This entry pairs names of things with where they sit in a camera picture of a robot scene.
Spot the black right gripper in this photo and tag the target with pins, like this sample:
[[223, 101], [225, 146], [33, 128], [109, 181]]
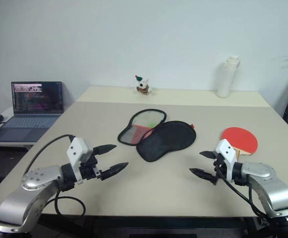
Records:
[[218, 168]]

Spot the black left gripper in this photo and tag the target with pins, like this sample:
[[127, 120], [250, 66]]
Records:
[[90, 168]]

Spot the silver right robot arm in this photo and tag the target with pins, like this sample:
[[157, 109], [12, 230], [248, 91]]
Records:
[[273, 188]]

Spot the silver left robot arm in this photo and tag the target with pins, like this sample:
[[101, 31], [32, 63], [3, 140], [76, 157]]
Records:
[[22, 198]]

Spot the red table tennis paddle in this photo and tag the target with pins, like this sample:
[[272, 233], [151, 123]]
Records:
[[240, 140]]

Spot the black mesh paddle case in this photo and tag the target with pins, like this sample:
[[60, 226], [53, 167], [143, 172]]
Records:
[[156, 135]]

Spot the white plush dog toy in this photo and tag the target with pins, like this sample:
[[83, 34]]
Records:
[[143, 86]]

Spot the white plastic bottle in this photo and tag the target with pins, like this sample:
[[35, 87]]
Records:
[[227, 77]]

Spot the grey open laptop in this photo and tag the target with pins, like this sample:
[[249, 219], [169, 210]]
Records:
[[27, 109]]

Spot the white side desk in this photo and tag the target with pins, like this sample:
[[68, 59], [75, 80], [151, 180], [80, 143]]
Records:
[[2, 131]]

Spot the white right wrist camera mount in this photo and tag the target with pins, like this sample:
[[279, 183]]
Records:
[[227, 152]]

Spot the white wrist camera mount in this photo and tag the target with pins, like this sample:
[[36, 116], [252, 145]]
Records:
[[77, 150], [227, 152]]

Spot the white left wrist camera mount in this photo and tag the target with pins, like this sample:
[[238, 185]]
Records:
[[77, 150]]

